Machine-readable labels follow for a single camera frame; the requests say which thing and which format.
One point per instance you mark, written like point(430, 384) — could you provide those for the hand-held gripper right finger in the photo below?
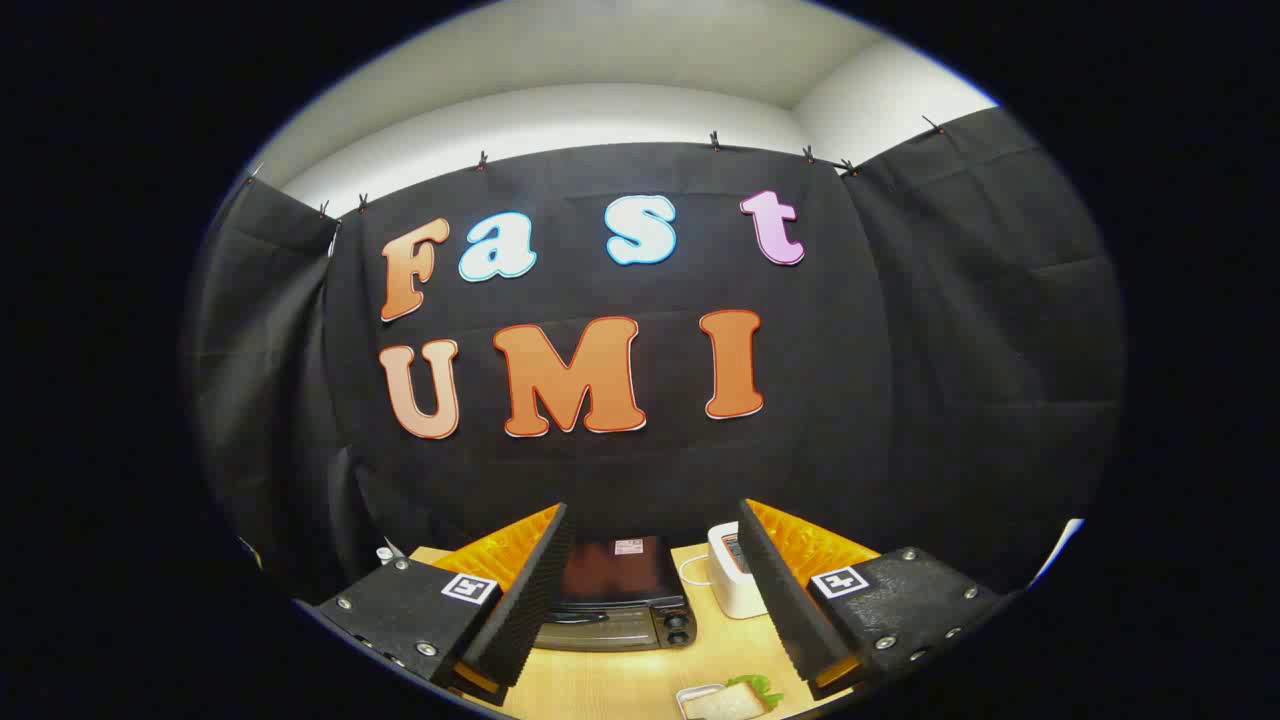
point(785, 600)

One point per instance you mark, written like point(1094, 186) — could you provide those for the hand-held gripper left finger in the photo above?
point(530, 600)

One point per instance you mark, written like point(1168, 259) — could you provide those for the black toaster oven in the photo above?
point(620, 575)

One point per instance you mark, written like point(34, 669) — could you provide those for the sandwich with lettuce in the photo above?
point(735, 703)

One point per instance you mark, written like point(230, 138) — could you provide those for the white pop-up toaster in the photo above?
point(735, 595)

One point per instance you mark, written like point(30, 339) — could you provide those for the white ribbed tray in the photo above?
point(690, 695)

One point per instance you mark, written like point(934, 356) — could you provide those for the white bottle with green label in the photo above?
point(386, 553)

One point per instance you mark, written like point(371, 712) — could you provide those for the black backdrop cloth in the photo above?
point(850, 400)

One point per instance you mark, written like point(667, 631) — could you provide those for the row of black cloth clips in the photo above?
point(714, 140)

